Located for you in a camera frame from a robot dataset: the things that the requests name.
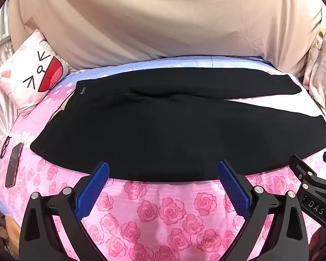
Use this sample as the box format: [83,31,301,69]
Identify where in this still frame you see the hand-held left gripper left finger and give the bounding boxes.
[20,161,110,261]

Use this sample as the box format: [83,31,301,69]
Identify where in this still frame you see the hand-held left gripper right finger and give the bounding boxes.
[217,159,312,261]

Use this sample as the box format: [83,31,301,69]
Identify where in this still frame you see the black pants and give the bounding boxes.
[30,69,326,182]

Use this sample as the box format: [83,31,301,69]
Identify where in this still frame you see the pink rose print bedsheet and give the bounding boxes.
[0,56,326,261]

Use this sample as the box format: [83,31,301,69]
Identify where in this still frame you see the smartphone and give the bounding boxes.
[5,142,24,188]

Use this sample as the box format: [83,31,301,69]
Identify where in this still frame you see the pale floral cloth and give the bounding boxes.
[301,13,326,131]

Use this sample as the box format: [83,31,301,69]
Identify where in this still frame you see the black eyeglasses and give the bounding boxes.
[0,136,11,159]

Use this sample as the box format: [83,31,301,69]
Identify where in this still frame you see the white satin curtain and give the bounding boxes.
[0,3,20,153]

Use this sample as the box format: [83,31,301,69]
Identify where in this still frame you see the cat face pillow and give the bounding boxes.
[0,28,72,116]

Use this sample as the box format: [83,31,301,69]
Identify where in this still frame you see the beige cloth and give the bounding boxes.
[7,0,324,72]

